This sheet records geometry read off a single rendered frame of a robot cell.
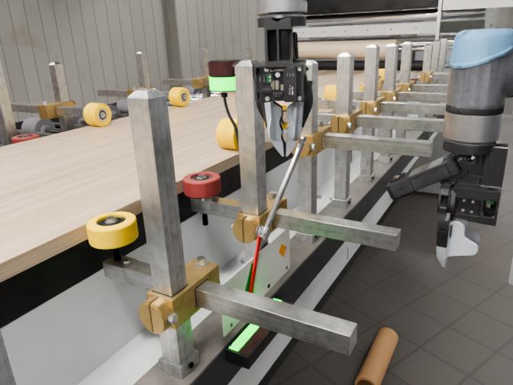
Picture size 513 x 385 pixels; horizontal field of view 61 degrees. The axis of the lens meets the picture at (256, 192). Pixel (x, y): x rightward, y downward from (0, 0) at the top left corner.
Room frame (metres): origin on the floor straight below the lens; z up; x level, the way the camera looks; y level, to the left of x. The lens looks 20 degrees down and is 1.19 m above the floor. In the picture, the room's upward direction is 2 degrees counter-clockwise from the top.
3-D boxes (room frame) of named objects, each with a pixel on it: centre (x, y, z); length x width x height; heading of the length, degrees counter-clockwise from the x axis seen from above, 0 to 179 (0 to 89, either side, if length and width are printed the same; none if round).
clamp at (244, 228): (0.79, 0.00, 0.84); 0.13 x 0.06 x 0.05; 149
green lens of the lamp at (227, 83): (0.80, 0.05, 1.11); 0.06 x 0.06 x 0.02
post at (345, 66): (1.20, -0.25, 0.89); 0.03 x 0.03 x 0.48; 59
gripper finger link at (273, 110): (0.69, -0.03, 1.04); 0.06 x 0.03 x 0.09; 169
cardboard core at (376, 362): (1.30, -0.42, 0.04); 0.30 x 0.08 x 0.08; 149
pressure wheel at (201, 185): (0.88, 0.11, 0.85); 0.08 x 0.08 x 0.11
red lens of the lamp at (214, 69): (0.80, 0.05, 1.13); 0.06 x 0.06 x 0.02
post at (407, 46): (1.85, -0.63, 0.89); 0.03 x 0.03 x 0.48; 59
